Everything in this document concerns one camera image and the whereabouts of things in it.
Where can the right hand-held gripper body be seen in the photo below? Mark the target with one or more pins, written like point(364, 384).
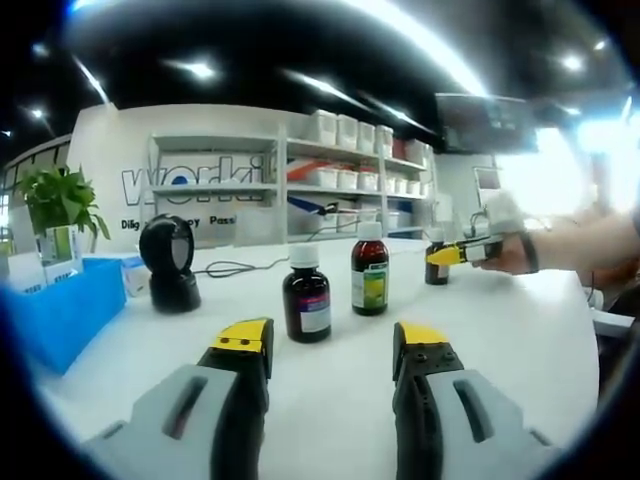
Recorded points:
point(505, 215)

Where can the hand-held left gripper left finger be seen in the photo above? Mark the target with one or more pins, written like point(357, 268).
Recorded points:
point(200, 400)

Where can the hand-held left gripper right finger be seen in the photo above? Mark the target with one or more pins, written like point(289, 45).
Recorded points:
point(450, 400)

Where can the small brown medicine bottle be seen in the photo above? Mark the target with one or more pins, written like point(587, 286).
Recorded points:
point(436, 275)

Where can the tall green-label medicine bottle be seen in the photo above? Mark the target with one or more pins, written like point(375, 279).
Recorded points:
point(370, 285)

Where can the wide brown medicine bottle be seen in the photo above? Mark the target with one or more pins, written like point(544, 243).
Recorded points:
point(305, 300)

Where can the person's right hand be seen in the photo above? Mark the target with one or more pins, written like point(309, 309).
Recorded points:
point(507, 257)

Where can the small display screen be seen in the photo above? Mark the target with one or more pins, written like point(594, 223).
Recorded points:
point(486, 182)

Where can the black round barcode scanner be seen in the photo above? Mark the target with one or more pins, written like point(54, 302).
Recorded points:
point(170, 295)

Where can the white table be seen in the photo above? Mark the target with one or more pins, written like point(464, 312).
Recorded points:
point(332, 400)

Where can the grey metal shelf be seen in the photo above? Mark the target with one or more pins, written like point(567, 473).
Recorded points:
point(340, 192)
point(215, 187)

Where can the small blue white carton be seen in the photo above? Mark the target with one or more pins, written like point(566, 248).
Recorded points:
point(135, 277)

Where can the group of white storage boxes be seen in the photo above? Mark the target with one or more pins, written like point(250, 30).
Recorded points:
point(325, 177)

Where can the blue plastic bin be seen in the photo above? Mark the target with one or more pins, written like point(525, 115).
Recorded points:
point(75, 320)

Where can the white flat box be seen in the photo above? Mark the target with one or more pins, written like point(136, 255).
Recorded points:
point(617, 325)

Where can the green white carton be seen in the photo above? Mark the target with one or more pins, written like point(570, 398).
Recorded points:
point(65, 247)

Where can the green potted plant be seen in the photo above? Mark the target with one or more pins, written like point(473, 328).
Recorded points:
point(62, 195)

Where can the dark wall monitor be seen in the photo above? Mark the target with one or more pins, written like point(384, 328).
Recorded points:
point(485, 125)

